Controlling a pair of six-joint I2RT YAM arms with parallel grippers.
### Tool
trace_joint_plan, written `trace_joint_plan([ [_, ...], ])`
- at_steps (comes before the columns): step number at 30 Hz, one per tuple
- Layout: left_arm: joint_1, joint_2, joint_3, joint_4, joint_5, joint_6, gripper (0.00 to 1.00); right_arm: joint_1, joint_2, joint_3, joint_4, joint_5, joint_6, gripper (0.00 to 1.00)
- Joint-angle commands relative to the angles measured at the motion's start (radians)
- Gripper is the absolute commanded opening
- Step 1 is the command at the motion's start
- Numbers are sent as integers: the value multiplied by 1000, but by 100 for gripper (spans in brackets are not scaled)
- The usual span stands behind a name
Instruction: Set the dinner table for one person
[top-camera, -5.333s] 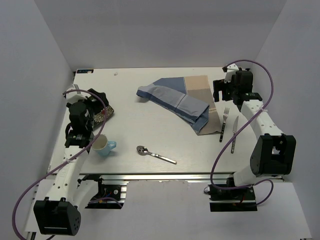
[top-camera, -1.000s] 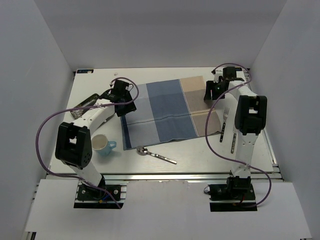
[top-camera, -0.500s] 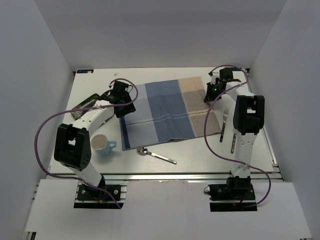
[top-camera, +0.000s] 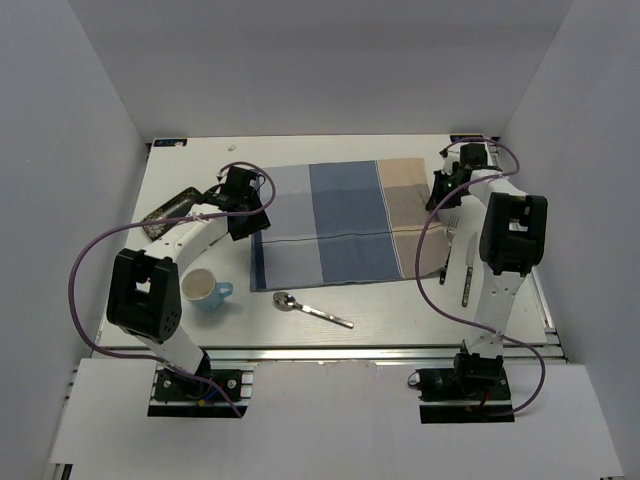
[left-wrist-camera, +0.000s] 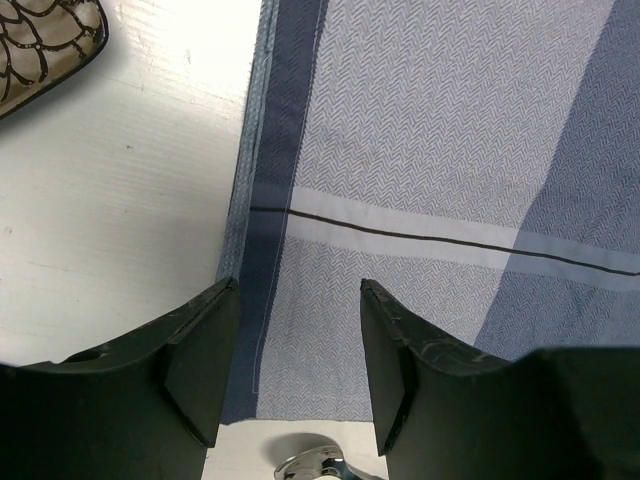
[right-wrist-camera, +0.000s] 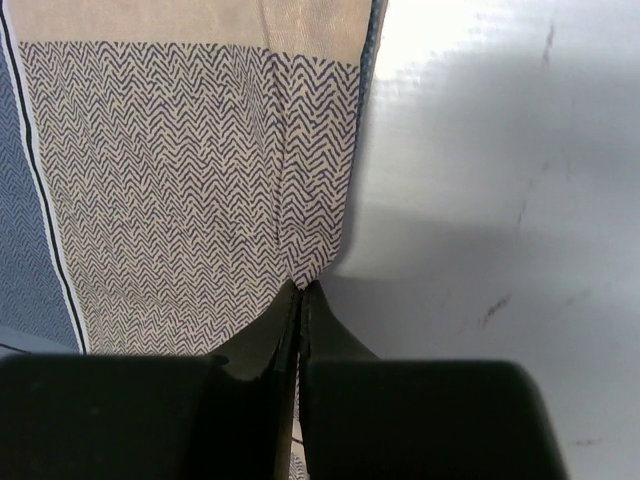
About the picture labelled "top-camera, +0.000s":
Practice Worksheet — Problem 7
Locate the metal fork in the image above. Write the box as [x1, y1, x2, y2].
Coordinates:
[439, 215, 459, 285]

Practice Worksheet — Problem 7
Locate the dark floral rectangular plate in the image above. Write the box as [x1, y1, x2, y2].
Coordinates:
[142, 187, 202, 241]

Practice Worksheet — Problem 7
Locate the light blue mug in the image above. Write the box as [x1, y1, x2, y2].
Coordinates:
[181, 268, 234, 312]

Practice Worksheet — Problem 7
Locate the blue beige checked placemat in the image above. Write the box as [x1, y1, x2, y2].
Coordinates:
[250, 158, 449, 292]

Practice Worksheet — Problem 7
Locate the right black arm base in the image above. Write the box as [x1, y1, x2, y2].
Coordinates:
[407, 352, 515, 425]

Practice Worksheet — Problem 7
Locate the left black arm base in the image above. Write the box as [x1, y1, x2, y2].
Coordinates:
[147, 363, 254, 419]

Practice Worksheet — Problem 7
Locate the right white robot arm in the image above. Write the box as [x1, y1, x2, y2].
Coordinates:
[426, 136, 548, 364]

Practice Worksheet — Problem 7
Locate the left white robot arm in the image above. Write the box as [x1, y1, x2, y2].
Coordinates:
[106, 161, 275, 399]

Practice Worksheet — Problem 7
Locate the right blue table label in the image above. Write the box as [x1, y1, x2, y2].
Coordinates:
[449, 133, 483, 143]

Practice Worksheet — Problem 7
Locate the blue table label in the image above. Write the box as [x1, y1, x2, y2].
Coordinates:
[152, 138, 188, 148]
[449, 133, 483, 143]

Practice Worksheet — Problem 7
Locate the metal table knife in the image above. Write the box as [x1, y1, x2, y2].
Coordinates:
[461, 233, 478, 308]

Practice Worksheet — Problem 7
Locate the metal spoon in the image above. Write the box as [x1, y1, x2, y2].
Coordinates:
[272, 291, 354, 329]

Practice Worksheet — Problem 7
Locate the left blue table label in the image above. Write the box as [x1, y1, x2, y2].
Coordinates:
[152, 138, 188, 148]

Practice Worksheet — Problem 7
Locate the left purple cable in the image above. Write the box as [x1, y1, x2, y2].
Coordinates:
[67, 160, 279, 419]

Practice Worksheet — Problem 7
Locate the purple cable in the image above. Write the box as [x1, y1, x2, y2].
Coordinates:
[67, 160, 279, 419]
[415, 137, 547, 414]

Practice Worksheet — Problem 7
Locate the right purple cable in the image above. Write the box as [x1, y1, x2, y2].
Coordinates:
[415, 137, 547, 414]

